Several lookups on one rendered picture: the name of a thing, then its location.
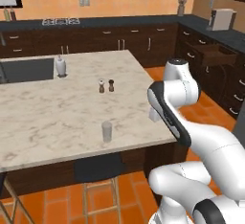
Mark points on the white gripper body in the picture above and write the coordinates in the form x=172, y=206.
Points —
x=154, y=115

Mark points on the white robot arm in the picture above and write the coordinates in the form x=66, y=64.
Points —
x=204, y=145

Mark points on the dark wood drawer cupboards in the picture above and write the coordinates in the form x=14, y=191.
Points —
x=223, y=81

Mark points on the open dark wood drawer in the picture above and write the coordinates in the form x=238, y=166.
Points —
x=217, y=54

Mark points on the black-topped pepper shaker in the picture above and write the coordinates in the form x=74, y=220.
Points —
x=111, y=85

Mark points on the white-topped salt shaker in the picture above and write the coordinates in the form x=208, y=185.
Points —
x=101, y=86

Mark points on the black-seated wooden stool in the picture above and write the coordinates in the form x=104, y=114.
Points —
x=99, y=168

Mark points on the dark wood base cupboards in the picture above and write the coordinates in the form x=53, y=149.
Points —
x=95, y=41

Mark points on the white soap dispenser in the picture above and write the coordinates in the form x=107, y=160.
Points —
x=61, y=65

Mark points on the grey utensil pot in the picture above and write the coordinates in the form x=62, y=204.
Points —
x=181, y=8

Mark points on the dark wood kitchen island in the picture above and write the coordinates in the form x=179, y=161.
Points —
x=48, y=176

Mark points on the silver hob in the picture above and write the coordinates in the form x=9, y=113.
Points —
x=60, y=21

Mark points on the grey sink basin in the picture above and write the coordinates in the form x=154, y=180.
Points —
x=28, y=70

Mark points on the brown bottle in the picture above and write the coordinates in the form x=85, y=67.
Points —
x=13, y=14

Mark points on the tan bottle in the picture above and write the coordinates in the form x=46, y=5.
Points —
x=6, y=14

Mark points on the grey wall socket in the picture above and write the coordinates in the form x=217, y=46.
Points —
x=84, y=1

